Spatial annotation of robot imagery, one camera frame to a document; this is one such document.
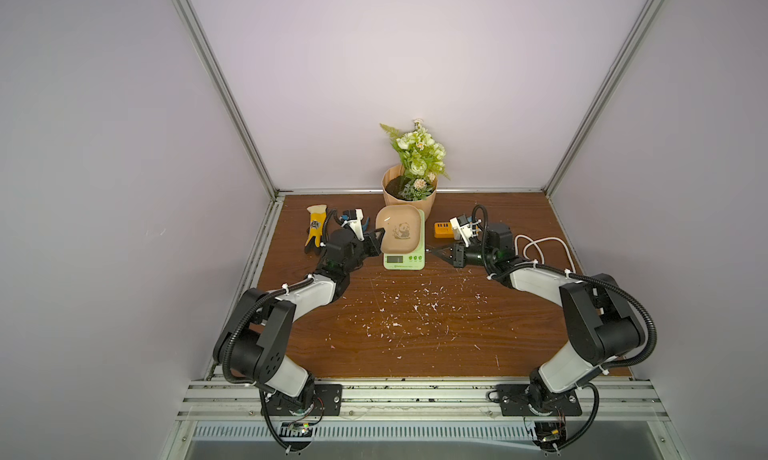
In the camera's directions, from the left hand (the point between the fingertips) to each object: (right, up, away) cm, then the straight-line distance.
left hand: (389, 230), depth 86 cm
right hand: (+13, -6, -1) cm, 15 cm away
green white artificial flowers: (+10, +22, +6) cm, 24 cm away
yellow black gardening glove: (-27, +3, +21) cm, 34 cm away
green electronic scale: (+7, -9, 0) cm, 12 cm away
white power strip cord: (+53, -7, +17) cm, 56 cm away
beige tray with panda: (+4, +1, 0) cm, 4 cm away
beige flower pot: (+1, +20, +19) cm, 28 cm away
